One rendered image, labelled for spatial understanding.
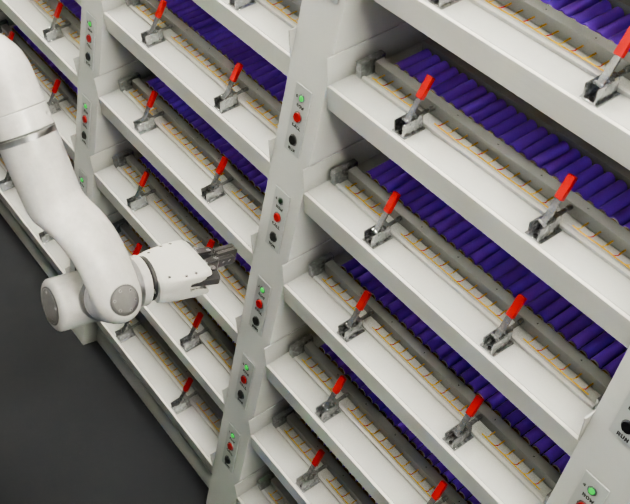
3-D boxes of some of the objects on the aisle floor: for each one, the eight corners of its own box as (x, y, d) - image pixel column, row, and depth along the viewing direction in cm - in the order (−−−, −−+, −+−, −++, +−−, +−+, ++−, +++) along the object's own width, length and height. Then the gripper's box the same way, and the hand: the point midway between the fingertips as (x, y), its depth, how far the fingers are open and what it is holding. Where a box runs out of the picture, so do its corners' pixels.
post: (435, 820, 175) (1104, -276, 68) (402, 775, 181) (974, -307, 73) (507, 759, 187) (1176, -259, 79) (474, 719, 192) (1059, -288, 85)
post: (226, 539, 215) (441, -437, 107) (204, 509, 220) (387, -450, 112) (296, 503, 226) (553, -410, 119) (274, 475, 232) (500, -423, 124)
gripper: (165, 290, 147) (261, 261, 157) (118, 235, 155) (213, 211, 166) (160, 326, 151) (254, 295, 162) (115, 270, 159) (207, 244, 170)
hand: (224, 255), depth 163 cm, fingers closed
